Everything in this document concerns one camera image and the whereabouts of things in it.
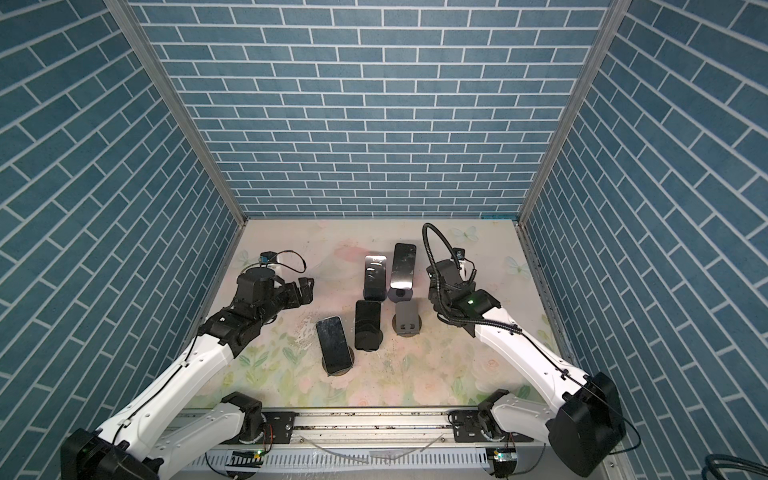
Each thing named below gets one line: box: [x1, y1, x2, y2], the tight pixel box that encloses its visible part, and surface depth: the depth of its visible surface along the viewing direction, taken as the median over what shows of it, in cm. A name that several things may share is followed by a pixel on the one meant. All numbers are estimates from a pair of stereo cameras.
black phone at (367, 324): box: [355, 300, 381, 350], surface depth 85 cm
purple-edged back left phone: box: [364, 255, 388, 302], surface depth 95 cm
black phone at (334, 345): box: [316, 316, 353, 376], surface depth 81 cm
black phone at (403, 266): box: [390, 243, 417, 289], surface depth 96 cm
